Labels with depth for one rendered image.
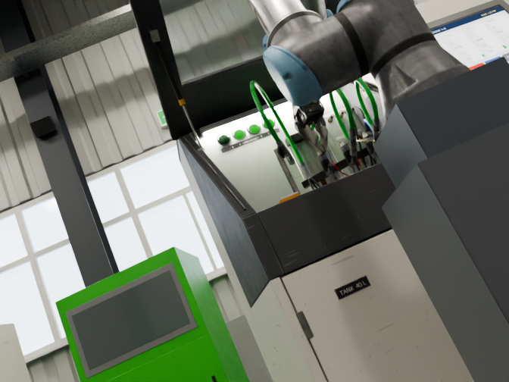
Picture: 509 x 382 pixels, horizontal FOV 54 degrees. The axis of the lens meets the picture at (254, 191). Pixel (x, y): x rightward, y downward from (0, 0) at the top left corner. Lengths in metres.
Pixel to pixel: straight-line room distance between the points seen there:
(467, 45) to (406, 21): 1.11
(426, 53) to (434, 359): 0.69
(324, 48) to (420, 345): 0.70
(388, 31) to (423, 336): 0.69
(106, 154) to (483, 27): 4.70
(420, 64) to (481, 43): 1.18
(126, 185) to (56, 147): 0.84
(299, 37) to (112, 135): 5.35
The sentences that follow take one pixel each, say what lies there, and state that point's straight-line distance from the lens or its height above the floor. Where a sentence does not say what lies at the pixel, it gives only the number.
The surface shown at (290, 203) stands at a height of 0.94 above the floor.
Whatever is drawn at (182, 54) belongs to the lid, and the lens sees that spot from 1.76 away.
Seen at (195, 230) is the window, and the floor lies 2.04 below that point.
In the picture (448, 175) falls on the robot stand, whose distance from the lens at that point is 0.71.
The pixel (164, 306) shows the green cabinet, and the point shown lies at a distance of 4.02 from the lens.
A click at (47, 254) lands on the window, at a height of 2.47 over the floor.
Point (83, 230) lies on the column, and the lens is 5.43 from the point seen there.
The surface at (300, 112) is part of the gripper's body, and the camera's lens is 1.53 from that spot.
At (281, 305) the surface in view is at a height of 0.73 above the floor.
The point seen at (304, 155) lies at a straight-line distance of 1.85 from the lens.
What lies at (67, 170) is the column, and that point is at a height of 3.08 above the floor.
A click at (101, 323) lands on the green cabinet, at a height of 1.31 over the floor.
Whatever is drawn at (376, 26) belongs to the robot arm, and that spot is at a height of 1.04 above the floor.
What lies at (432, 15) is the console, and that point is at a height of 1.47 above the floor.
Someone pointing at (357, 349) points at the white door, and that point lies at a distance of 1.19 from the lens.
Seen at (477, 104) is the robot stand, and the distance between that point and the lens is 0.80.
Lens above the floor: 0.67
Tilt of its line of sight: 16 degrees up
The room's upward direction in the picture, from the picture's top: 25 degrees counter-clockwise
